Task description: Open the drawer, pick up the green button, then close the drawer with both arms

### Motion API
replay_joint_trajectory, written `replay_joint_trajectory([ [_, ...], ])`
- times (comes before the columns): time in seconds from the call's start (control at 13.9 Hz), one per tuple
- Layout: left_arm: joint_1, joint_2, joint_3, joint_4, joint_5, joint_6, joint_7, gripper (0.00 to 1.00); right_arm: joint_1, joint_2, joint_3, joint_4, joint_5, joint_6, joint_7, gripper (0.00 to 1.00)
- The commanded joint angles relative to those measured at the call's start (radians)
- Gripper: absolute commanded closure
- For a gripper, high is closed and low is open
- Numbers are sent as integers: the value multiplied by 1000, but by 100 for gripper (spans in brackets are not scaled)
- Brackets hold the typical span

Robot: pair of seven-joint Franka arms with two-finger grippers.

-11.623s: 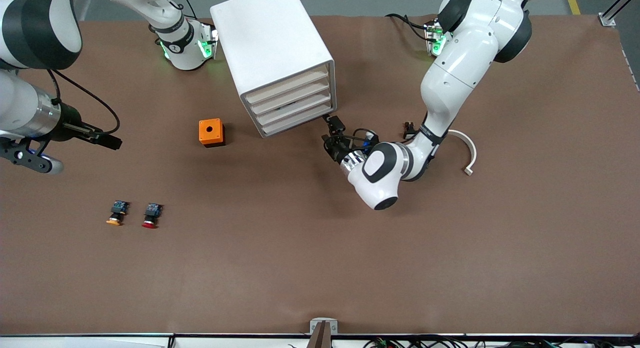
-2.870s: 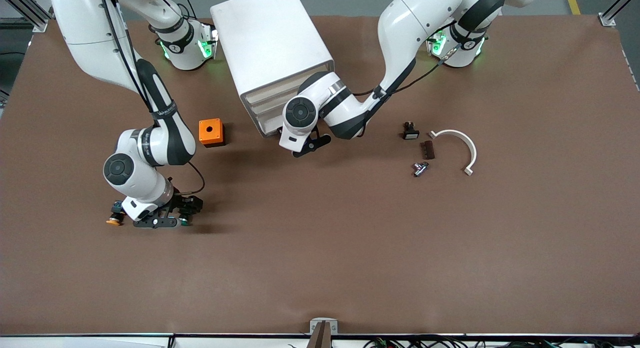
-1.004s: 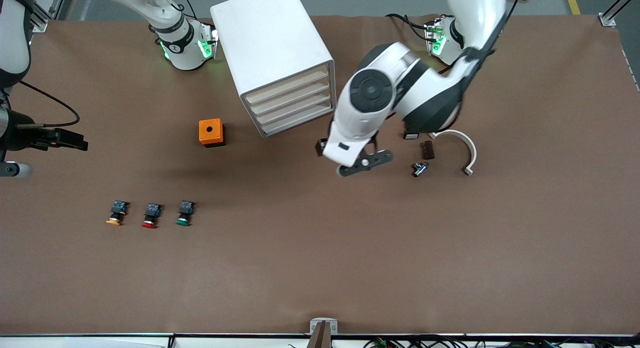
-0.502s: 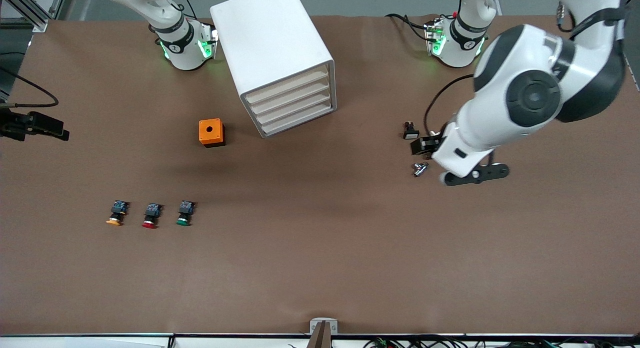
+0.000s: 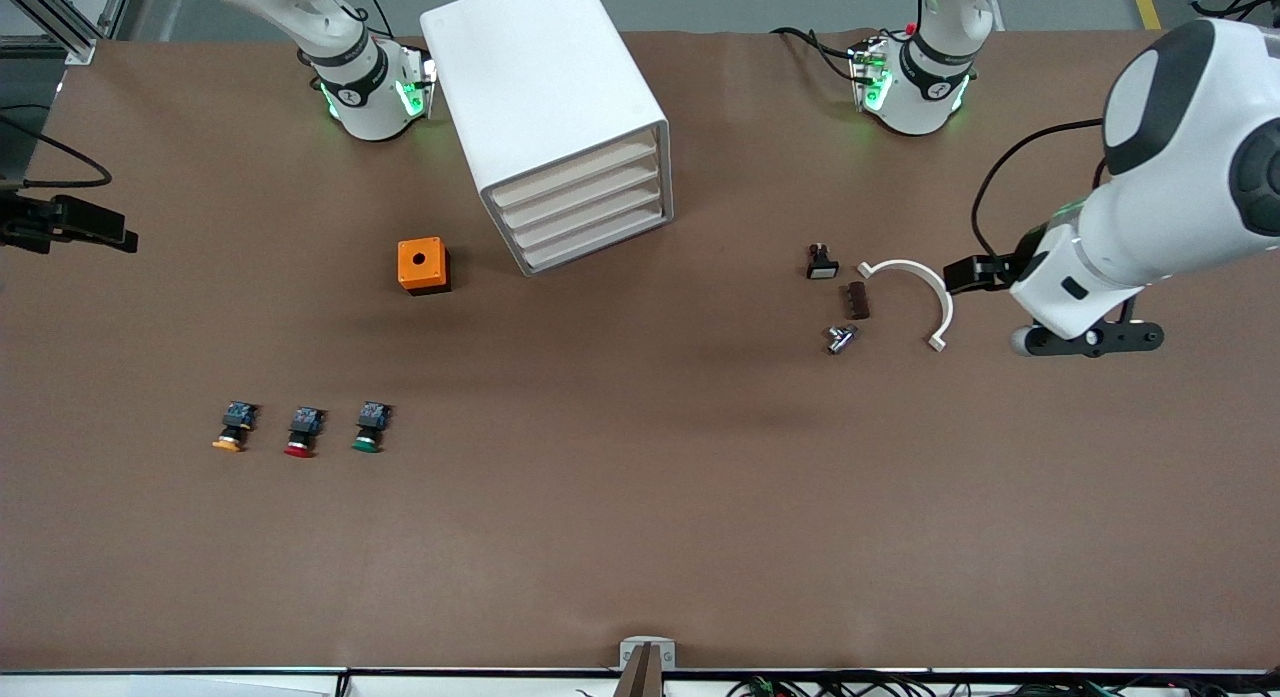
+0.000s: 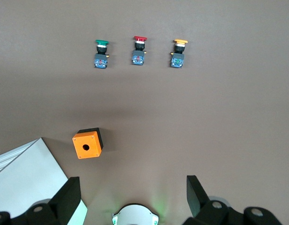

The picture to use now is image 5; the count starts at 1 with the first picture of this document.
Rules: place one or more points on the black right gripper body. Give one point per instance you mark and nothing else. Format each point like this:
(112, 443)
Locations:
(30, 223)

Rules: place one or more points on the black white-faced square button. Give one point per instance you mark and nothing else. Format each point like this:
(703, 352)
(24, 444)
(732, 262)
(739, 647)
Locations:
(823, 269)

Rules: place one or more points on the white curved plastic piece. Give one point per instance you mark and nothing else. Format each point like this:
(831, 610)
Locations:
(945, 307)

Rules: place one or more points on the orange button enclosure box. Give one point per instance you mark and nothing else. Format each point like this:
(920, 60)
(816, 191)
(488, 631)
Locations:
(408, 275)

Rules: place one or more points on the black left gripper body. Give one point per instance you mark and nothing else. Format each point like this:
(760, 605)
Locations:
(1022, 253)

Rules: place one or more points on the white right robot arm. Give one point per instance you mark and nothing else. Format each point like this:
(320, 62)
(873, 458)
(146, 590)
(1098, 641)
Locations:
(365, 107)

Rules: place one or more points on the red mushroom push button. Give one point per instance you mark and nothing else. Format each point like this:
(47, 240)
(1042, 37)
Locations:
(303, 422)

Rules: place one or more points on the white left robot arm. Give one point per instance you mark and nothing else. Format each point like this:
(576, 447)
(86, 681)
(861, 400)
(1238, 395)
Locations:
(1180, 207)

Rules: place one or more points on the small silver metal part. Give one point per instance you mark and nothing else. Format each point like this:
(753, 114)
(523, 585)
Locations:
(840, 339)

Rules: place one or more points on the yellow mushroom push button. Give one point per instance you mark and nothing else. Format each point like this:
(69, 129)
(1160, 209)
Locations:
(237, 415)

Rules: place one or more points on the brown ribbed block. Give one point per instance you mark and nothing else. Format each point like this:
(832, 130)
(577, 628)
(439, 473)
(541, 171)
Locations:
(858, 301)

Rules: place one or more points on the green mushroom push button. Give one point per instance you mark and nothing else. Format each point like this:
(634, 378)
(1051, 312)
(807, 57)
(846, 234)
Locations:
(372, 417)

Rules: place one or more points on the brown tapered pole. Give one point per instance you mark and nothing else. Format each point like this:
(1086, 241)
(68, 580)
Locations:
(640, 677)

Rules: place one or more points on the grey metal edge bracket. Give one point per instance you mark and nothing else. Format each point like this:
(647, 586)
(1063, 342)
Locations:
(630, 649)

